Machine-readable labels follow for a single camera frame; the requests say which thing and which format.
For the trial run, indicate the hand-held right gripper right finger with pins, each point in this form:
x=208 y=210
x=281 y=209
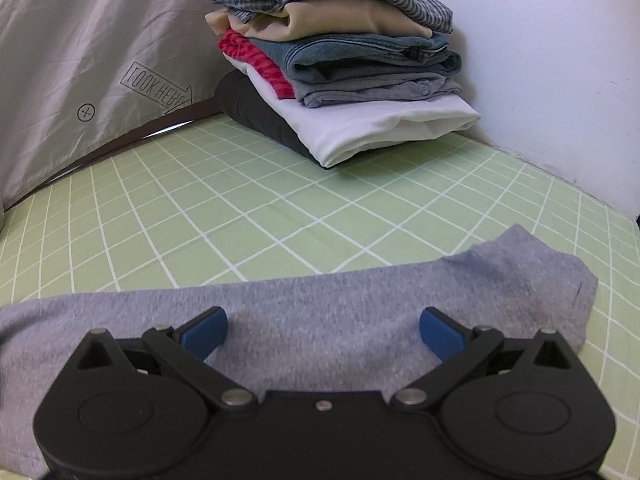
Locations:
x=440 y=332

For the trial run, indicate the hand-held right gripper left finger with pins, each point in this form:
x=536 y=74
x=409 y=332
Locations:
x=207 y=332

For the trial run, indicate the grey shirt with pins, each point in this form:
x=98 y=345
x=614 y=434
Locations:
x=325 y=310

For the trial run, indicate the green grid mat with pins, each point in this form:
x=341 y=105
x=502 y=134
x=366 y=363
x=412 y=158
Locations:
x=250 y=210

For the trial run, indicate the white folded garment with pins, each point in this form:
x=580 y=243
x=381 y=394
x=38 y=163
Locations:
x=375 y=125

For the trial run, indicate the black folded garment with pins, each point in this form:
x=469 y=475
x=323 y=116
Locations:
x=250 y=105

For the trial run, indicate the grey folded garment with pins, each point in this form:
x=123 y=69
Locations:
x=375 y=90

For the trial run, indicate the red striped garment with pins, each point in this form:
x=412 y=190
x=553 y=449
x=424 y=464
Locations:
x=250 y=55

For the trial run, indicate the blue denim garment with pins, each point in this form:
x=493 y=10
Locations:
x=350 y=55

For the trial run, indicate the grey carrot print sheet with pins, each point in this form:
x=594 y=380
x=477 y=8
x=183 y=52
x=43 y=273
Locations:
x=75 y=35

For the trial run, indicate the beige folded garment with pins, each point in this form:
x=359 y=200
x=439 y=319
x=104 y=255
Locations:
x=325 y=20

